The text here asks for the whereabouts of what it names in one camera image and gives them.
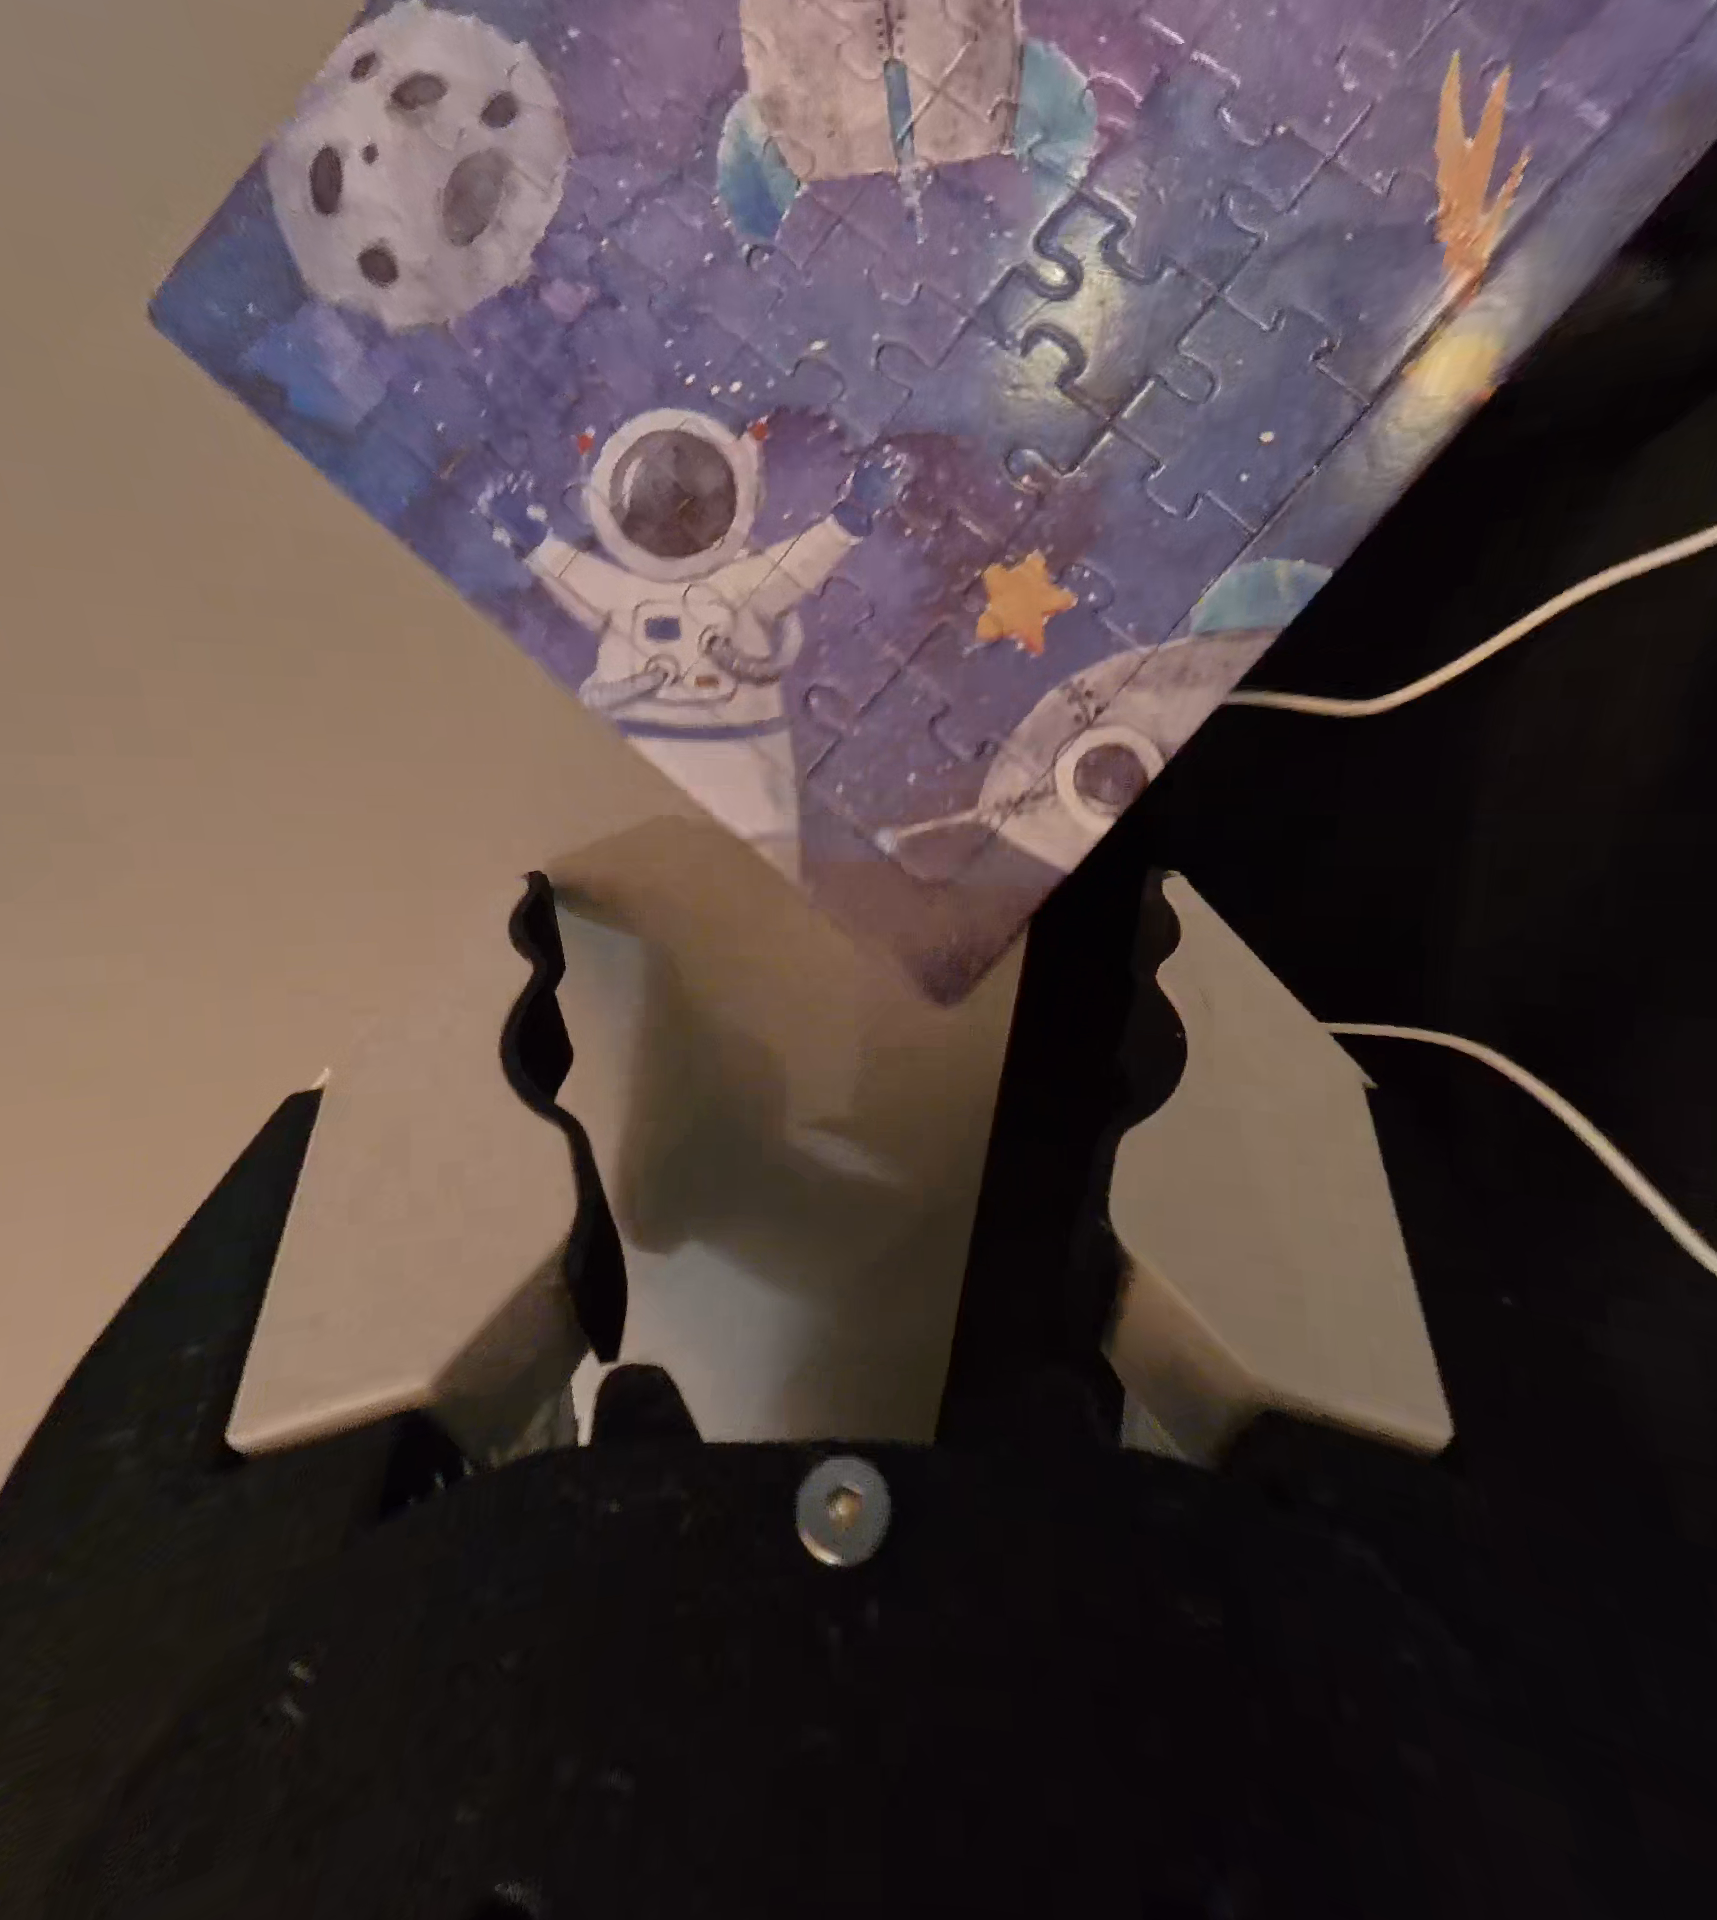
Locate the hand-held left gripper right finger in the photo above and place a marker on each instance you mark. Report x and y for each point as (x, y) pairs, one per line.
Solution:
(1277, 1231)

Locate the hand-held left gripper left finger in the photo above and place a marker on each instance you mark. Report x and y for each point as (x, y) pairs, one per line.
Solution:
(409, 1244)

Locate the space jigsaw puzzle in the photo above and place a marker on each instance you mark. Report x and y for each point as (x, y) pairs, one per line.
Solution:
(948, 374)

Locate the person's black clothing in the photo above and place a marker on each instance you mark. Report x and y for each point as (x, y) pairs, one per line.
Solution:
(1548, 900)

